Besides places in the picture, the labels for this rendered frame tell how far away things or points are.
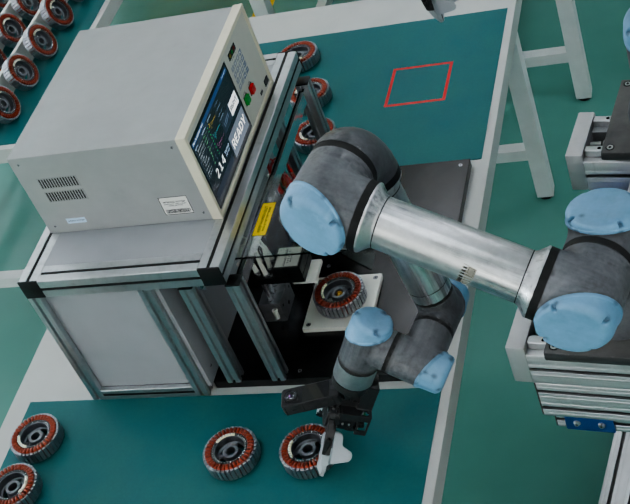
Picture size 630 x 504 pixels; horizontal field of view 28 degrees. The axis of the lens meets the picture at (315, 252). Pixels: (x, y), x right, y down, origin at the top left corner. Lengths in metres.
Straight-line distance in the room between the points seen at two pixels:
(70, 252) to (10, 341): 1.76
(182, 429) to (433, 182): 0.81
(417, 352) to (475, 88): 1.13
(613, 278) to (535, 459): 1.43
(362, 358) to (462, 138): 0.96
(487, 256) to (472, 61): 1.42
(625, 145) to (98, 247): 1.04
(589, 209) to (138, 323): 1.00
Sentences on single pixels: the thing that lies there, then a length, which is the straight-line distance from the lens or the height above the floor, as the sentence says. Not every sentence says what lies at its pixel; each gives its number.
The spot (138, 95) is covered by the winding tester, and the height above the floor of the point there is 1.32.
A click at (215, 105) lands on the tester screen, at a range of 2.46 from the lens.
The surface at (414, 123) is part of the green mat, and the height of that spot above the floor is 0.75.
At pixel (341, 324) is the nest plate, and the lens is 2.61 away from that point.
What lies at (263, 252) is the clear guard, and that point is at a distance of 2.40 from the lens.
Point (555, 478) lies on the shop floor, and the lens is 3.22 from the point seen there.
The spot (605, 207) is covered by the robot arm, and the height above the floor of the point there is 1.26.
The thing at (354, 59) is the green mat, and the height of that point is 0.75.
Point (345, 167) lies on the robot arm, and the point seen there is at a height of 1.41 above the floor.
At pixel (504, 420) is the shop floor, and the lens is 3.36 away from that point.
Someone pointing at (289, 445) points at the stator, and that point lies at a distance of 2.43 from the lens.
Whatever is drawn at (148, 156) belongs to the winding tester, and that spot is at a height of 1.29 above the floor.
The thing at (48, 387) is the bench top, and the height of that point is 0.75.
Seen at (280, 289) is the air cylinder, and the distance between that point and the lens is 2.68.
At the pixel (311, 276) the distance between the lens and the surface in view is 2.59.
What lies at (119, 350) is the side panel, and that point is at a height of 0.89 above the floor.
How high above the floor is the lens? 2.57
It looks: 40 degrees down
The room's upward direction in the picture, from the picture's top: 23 degrees counter-clockwise
